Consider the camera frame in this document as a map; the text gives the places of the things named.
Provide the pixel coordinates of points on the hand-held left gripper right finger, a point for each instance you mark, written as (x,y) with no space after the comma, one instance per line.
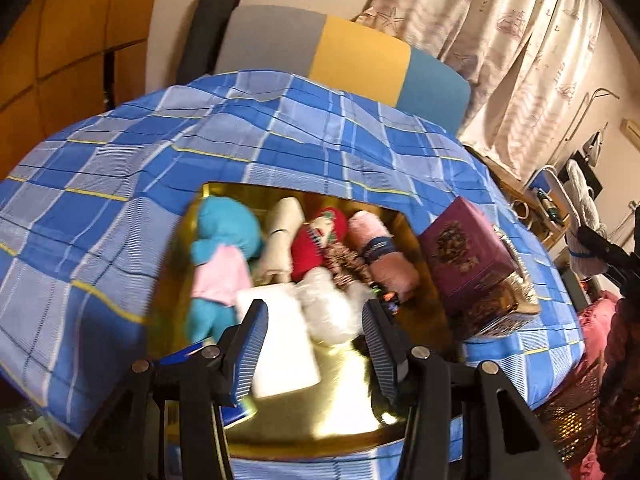
(382,355)

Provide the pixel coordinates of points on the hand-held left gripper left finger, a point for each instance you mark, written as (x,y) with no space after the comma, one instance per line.
(250,355)

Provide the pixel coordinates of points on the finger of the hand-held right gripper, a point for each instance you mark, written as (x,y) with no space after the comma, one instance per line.
(602,250)

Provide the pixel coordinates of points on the white box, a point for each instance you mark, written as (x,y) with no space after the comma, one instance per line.
(280,340)

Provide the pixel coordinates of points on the clear plastic bag bundle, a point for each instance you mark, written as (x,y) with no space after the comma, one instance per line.
(330,310)

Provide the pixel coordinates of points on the gold metal tin tray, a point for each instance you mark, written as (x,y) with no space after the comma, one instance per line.
(325,410)

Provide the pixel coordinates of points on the pink towel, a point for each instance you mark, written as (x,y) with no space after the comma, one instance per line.
(385,260)

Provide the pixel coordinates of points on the brown satin scrunchie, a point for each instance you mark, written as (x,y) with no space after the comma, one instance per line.
(347,262)

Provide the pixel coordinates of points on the blue plush toy pink shirt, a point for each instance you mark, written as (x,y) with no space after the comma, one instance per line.
(225,240)

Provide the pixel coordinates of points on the cream cloth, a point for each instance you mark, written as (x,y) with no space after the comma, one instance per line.
(284,240)

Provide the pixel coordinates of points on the red soft toy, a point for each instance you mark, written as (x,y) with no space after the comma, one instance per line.
(312,250)

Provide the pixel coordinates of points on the pink cloth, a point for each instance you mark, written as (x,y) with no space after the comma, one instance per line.
(595,330)

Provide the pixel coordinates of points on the green black tool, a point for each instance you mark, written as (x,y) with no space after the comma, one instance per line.
(547,205)

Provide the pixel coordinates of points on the blue folding chair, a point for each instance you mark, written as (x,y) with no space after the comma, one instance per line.
(542,177)

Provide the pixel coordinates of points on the wooden side desk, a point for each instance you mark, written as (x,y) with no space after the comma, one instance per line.
(510,185)

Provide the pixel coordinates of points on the silver ornate tissue box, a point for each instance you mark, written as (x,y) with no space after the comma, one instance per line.
(500,315)

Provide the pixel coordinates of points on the pink patterned carton box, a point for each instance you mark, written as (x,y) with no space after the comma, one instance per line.
(465,255)

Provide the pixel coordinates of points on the metal pole stand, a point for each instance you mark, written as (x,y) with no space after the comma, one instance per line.
(585,110)

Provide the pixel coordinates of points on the dark mesh basket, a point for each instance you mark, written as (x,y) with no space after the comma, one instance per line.
(570,415)

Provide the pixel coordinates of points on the ship print curtain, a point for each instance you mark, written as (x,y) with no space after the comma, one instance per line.
(500,50)

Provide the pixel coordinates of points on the green printed bag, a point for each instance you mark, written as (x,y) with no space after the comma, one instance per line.
(35,435)

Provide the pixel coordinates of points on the blue plaid blanket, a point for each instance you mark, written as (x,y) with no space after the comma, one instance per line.
(125,150)

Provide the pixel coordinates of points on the grey yellow blue headboard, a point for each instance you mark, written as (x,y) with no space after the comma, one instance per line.
(360,55)

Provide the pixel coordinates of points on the black rolled mat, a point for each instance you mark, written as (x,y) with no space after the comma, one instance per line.
(205,30)

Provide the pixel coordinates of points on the wooden wardrobe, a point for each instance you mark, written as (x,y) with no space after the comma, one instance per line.
(60,50)

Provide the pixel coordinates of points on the wall air conditioner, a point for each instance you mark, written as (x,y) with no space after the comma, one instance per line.
(631,131)

